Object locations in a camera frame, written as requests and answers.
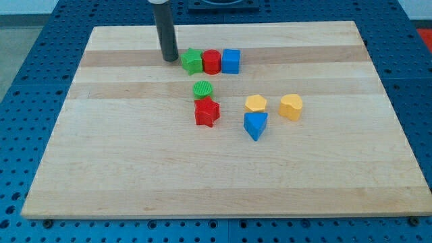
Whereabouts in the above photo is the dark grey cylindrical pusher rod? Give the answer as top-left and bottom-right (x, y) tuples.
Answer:
(152, 1), (178, 62)

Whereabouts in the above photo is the white tool holder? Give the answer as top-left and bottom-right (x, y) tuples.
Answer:
(148, 0), (169, 4)

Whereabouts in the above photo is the green star block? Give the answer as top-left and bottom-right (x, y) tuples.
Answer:
(180, 48), (203, 76)

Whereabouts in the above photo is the red star block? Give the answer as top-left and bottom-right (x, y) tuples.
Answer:
(194, 96), (220, 128)

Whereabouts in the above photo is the red cylinder block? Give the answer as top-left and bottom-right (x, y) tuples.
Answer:
(202, 49), (221, 75)

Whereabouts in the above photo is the green cylinder block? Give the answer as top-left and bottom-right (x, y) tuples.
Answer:
(192, 80), (213, 99)

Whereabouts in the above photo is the blue cube block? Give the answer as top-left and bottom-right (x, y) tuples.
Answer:
(221, 49), (240, 74)

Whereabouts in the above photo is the yellow hexagon block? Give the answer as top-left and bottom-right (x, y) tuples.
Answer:
(244, 94), (267, 113)

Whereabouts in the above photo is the light wooden board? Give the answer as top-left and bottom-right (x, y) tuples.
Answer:
(22, 21), (431, 219)

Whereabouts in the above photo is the blue triangle block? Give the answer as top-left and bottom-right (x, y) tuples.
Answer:
(243, 113), (268, 141)

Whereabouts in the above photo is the yellow heart block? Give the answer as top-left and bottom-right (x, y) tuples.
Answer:
(278, 94), (303, 121)

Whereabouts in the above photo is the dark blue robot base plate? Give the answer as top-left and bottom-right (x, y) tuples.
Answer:
(186, 0), (260, 13)

